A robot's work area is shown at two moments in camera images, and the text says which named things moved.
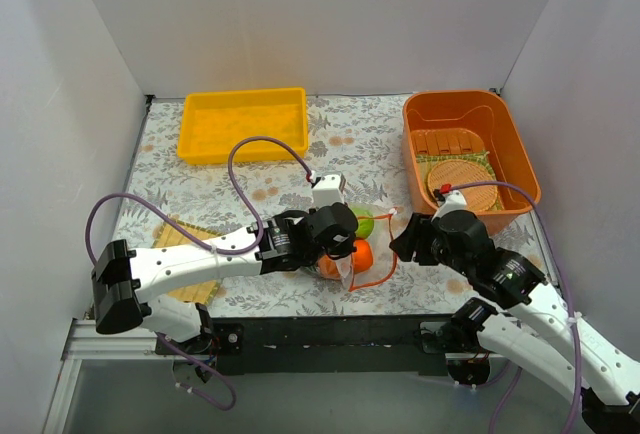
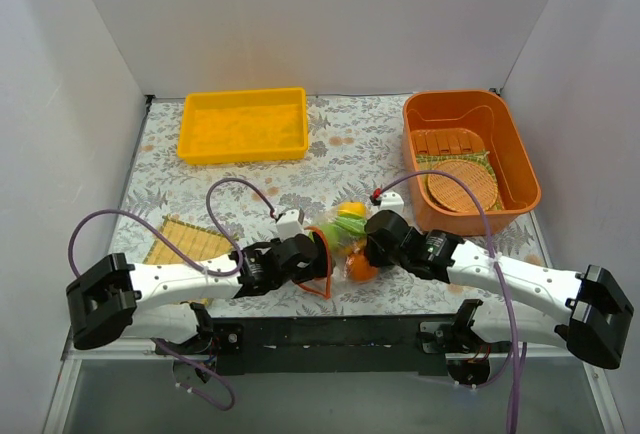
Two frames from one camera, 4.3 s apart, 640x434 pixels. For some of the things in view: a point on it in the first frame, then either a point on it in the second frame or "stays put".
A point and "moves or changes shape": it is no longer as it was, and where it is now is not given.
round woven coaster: x=461 y=171 stays put
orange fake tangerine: x=363 y=255 moves or changes shape
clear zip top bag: x=375 y=256 moves or changes shape
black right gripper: x=417 y=242 to x=373 y=242
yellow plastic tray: x=212 y=121 stays put
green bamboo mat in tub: x=425 y=163 stays put
